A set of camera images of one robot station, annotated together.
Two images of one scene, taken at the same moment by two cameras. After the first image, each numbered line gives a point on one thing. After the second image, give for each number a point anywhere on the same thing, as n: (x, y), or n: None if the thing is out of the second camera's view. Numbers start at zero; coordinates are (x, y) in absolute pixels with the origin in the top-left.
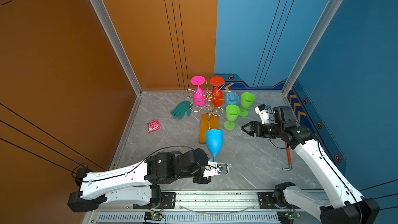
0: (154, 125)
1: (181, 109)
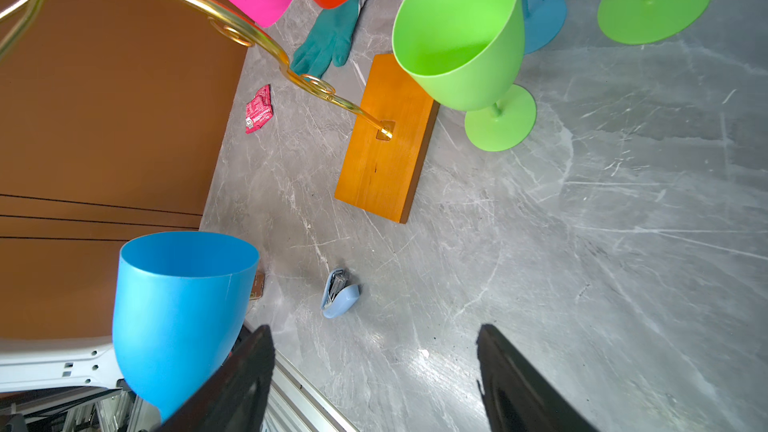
0: (259, 109)
1: (329, 38)
